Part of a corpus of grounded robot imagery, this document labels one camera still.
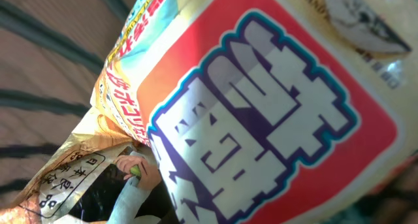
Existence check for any yellow snack bag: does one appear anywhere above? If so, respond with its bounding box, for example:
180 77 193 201
1 0 417 223

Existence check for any grey plastic shopping basket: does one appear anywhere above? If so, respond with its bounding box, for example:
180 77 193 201
1 0 136 204

